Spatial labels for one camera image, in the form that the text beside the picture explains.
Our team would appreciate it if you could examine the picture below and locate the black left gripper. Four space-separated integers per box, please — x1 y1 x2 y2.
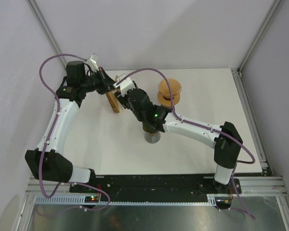
80 67 117 95

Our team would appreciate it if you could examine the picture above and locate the orange coffee filter box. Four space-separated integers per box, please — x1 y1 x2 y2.
105 88 120 114

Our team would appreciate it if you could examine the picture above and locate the pink glass dripper cone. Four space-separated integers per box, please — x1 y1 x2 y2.
158 77 183 99

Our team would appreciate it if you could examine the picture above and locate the olive green plastic dripper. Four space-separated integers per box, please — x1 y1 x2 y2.
143 124 158 134

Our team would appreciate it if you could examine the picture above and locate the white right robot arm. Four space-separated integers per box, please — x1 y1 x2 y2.
115 80 243 193

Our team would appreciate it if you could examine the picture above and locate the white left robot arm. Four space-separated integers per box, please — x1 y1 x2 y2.
25 59 115 193

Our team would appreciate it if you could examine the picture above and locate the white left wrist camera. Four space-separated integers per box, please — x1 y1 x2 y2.
85 53 99 71

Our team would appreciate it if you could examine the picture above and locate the grey slotted cable duct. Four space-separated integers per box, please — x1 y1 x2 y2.
33 193 217 205

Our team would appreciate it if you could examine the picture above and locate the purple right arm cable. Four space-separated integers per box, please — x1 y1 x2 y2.
115 68 256 220

